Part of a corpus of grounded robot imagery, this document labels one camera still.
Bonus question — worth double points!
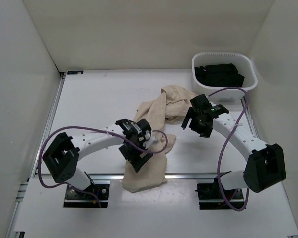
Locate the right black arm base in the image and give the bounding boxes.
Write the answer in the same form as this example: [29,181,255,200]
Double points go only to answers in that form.
[195,183,245,210]

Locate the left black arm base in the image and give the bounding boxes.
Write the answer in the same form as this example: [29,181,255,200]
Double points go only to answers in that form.
[63,183,110,209]

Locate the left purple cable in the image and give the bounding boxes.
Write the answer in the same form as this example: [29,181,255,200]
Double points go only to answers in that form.
[38,125,169,208]

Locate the black trousers in basket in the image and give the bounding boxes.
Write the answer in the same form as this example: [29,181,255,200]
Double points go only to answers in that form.
[194,63,245,87]

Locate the blue corner label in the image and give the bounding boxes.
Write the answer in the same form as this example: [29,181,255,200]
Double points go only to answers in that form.
[67,70,84,75]

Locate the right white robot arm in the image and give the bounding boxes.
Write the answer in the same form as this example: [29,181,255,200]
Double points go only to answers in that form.
[181,94,286,198]

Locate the beige trousers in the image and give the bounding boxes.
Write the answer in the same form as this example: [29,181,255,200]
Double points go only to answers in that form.
[122,85,197,193]

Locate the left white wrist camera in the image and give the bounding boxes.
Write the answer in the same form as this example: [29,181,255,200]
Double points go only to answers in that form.
[139,132,158,149]

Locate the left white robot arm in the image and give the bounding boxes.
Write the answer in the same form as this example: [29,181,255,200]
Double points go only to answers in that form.
[43,119,157,198]

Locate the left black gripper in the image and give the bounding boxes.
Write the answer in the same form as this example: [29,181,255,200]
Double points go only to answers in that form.
[118,138,152,171]

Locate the white plastic basket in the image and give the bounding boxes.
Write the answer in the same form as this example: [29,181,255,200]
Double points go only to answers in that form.
[191,52,258,102]

